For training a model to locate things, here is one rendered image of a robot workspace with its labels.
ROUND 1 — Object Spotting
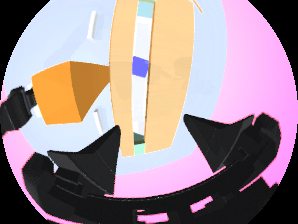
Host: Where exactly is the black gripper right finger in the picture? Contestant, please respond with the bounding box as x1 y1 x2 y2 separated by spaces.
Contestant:
182 113 254 173

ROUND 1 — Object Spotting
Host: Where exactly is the small orange block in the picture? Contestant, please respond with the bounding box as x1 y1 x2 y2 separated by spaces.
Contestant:
31 60 109 125

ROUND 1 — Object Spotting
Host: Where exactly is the small blue block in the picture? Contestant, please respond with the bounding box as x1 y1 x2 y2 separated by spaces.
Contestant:
132 56 149 77

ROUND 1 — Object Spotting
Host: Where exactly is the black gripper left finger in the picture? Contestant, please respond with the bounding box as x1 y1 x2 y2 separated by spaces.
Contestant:
47 124 121 196

